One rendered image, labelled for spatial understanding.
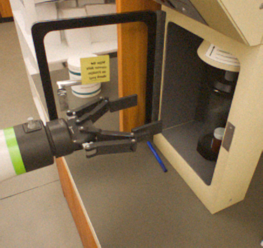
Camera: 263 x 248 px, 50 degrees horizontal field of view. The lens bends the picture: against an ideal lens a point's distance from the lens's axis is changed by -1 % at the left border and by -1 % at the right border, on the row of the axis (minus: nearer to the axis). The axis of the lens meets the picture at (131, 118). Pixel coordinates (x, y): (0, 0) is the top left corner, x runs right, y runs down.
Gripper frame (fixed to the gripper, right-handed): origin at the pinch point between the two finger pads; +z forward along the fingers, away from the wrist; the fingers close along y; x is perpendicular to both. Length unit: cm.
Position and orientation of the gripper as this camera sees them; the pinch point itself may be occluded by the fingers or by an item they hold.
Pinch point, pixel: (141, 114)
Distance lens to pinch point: 63.0
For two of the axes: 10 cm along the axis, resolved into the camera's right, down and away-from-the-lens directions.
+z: 9.0, -2.6, 3.6
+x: -0.1, 8.0, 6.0
